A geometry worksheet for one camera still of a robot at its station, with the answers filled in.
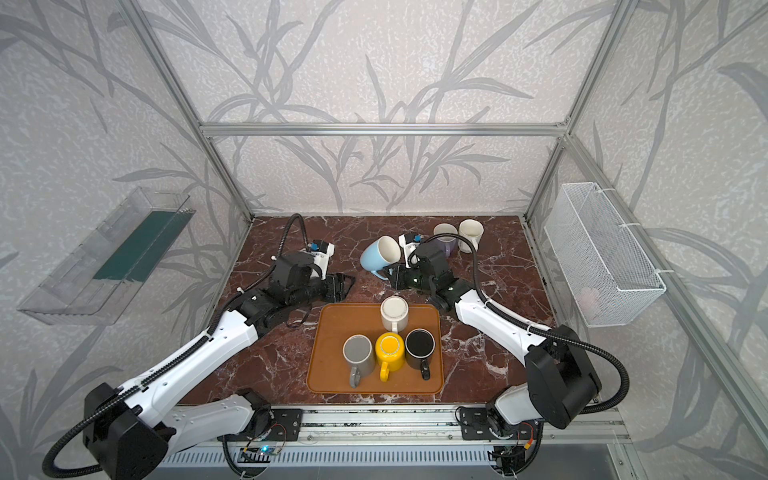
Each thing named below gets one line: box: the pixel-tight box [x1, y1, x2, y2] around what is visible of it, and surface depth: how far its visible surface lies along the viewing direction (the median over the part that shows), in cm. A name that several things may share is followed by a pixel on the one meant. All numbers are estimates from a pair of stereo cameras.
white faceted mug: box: [458, 218, 485, 254], surface depth 106 cm
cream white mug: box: [380, 295, 409, 334], surface depth 88 cm
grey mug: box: [342, 334, 375, 389], surface depth 77 cm
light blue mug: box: [360, 235, 401, 280], surface depth 84 cm
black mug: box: [404, 328, 436, 381], surface depth 79 cm
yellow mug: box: [375, 332, 405, 383], surface depth 79 cm
